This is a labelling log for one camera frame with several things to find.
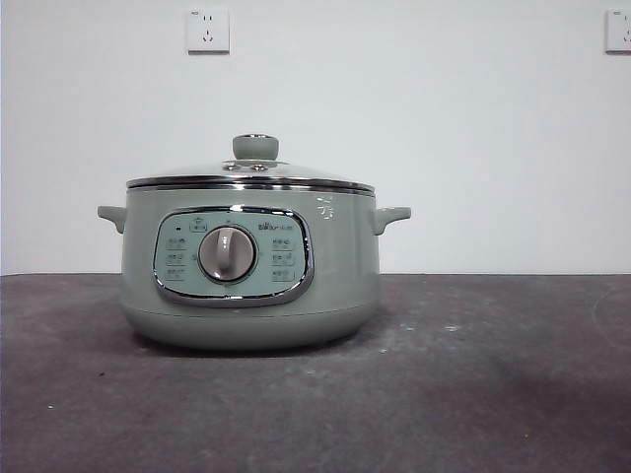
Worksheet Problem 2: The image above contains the pale green electric pot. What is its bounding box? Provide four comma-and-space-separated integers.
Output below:
96, 185, 413, 352

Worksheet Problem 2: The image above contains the glass lid with green knob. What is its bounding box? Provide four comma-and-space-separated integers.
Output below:
125, 132, 377, 191

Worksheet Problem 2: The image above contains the white wall socket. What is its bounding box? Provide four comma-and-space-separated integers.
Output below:
186, 7, 232, 55
604, 8, 631, 55

